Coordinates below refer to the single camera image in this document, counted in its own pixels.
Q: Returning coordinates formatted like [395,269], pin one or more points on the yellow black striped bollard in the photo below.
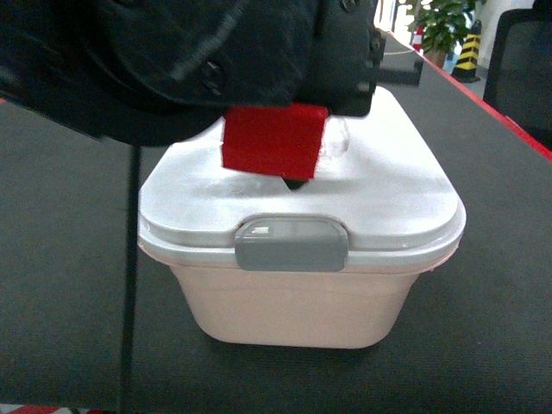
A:
[465,70]

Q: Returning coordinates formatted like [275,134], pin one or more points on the pink plastic storage box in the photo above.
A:
[354,308]

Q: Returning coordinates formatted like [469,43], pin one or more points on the red white traffic cone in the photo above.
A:
[417,39]

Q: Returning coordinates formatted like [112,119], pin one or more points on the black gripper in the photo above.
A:
[345,60]

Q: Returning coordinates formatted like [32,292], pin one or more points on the grey lid latch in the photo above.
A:
[291,244]

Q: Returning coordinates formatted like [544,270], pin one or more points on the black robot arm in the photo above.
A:
[152,73]

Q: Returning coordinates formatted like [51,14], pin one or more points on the white box lid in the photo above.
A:
[377,178]

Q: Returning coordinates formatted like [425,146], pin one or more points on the red wrist camera mount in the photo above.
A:
[279,142]

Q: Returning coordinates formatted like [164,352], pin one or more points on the green potted plant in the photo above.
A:
[445,23]

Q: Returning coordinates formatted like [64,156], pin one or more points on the black office chair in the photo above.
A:
[519,77]

